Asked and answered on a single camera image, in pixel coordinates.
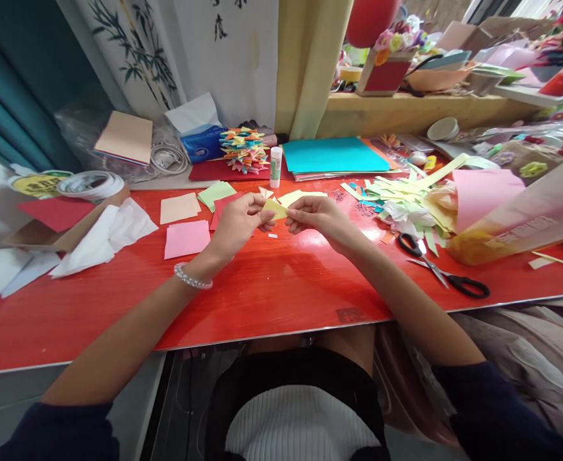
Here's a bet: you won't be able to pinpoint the person's right hand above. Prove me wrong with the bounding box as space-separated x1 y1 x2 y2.
284 195 357 254

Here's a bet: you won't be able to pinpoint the person's left hand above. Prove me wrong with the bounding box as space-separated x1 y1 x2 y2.
208 191 278 263

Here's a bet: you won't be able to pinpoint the person's left thumb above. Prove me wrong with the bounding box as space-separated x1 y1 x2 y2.
240 193 270 211

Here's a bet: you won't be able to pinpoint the person's right index finger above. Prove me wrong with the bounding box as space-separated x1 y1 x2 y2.
288 195 324 212

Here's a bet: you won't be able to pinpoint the person's right fingers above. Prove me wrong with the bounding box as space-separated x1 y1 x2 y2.
284 218 316 237

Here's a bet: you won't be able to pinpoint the person's left fingers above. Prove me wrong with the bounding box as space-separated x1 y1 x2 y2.
253 210 278 235

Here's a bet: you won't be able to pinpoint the yellow paper piece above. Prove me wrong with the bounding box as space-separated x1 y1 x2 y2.
261 198 290 222

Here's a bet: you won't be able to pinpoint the yellow square papers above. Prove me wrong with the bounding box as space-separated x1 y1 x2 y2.
275 189 329 210

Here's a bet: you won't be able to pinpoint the red square paper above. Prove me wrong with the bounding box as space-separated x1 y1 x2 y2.
209 191 249 232

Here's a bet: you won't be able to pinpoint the white glue stick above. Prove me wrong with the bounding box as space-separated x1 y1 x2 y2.
269 145 284 190

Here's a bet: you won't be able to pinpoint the green square papers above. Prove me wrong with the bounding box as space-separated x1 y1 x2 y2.
196 180 238 214

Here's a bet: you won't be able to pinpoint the pile of colourful folded papers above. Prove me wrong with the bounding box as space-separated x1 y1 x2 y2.
218 126 271 175

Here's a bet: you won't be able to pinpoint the large red paper sheet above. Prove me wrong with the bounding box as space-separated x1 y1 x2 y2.
188 160 295 183

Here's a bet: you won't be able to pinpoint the stack of sheets teal top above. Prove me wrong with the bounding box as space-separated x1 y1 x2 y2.
281 136 403 183

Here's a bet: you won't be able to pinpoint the peach square paper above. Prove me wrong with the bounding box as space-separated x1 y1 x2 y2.
159 191 202 225

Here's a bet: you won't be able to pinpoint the pink square paper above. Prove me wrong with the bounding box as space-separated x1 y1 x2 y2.
163 219 212 261

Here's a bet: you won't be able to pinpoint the blue tissue pack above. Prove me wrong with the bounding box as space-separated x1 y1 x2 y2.
164 92 228 166

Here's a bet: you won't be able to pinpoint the pile of green paper strips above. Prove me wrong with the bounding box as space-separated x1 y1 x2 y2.
340 152 499 257

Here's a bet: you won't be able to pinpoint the yellow curtain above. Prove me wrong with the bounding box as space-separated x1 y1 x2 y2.
274 0 355 142

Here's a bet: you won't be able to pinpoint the stack of sheets peach top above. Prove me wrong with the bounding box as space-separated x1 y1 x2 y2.
93 110 154 168

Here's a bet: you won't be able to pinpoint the cardboard box of felt flowers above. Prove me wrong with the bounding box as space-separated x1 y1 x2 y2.
355 28 428 99

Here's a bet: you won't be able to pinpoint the wooden shelf with craft items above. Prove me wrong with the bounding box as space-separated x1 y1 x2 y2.
317 0 563 141

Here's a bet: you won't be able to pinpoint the white bowl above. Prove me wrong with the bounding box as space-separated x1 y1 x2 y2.
427 116 461 142

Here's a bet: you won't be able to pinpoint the white crumpled tissue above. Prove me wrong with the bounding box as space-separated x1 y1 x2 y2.
48 197 160 280

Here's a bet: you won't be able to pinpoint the bamboo ink painting scroll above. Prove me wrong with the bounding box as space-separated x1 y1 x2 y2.
55 0 282 133

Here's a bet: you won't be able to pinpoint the white double-sided tape roll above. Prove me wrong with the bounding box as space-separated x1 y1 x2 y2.
56 170 126 203

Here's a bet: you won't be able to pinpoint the brown cardboard box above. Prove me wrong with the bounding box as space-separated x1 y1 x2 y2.
1 181 132 254

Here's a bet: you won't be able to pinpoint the peach plastic bowl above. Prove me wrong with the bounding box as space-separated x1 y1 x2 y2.
405 49 480 93

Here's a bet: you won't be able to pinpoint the person's body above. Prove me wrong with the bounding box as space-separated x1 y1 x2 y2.
203 343 393 461

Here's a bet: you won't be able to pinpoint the clear plastic bag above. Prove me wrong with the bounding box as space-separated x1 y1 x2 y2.
54 102 192 184

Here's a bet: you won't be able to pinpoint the red lantern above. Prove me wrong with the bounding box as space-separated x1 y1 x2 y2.
345 0 403 49

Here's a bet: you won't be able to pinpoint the pink wrapped bouquet cone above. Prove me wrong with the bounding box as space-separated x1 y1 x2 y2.
446 152 563 268

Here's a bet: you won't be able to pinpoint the green and yellow round label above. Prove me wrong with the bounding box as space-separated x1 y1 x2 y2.
6 170 74 200

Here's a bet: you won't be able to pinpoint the teal curtain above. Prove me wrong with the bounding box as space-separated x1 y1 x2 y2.
0 0 118 175

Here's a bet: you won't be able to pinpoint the long yellow paper strip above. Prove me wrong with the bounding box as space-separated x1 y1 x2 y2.
530 250 563 273

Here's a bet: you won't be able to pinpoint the black handled scissors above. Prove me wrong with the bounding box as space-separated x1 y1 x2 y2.
397 232 491 300

